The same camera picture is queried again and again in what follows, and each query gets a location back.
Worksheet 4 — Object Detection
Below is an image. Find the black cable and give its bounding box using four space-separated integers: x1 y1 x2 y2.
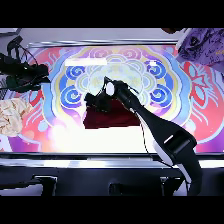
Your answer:
138 113 169 166

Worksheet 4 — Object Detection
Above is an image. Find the dark red garment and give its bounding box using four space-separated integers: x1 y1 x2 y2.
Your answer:
82 98 141 130

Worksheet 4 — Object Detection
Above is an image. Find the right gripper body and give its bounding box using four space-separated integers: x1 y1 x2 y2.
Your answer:
84 91 114 113

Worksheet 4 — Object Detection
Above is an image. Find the purple patterned garment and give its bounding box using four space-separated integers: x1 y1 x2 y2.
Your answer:
175 28 224 75

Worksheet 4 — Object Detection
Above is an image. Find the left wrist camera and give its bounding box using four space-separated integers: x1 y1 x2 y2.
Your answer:
6 35 25 60

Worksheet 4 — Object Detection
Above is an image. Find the silver frame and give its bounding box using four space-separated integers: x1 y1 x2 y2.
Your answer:
0 151 224 197

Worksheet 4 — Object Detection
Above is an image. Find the cream garment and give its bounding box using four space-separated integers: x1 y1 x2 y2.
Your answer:
0 97 35 138

